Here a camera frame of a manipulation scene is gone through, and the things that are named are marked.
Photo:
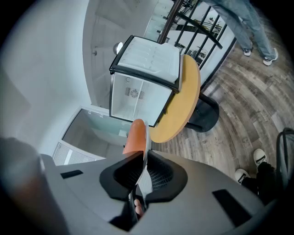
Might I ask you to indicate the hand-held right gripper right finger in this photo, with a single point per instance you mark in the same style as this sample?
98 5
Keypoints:
160 176

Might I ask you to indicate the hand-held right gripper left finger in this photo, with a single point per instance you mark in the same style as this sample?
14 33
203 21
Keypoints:
119 179

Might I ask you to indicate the large black panel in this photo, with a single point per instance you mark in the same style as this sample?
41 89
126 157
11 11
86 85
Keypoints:
142 101

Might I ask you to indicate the person's right hand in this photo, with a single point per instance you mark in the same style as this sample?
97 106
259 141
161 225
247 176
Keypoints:
138 207

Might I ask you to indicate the white ribbed panel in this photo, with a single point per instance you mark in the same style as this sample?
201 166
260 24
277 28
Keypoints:
69 156

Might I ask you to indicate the frosted glass door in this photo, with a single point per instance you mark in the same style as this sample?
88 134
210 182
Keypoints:
92 130

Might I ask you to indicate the round wooden table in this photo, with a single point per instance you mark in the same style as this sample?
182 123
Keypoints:
181 110

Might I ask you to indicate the black round table base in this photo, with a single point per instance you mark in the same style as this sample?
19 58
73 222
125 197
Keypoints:
204 114

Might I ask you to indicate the white shoe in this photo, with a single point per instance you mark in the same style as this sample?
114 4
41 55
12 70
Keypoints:
242 175
261 157

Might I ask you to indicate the person's black trousers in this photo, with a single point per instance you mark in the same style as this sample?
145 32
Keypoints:
264 181

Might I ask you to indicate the round silver fixture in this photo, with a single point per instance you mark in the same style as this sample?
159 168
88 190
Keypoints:
117 48

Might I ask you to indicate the black office chair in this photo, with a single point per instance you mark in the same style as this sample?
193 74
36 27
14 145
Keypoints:
206 29

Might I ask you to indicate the black chair frame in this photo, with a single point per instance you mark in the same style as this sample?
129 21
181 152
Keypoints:
283 156

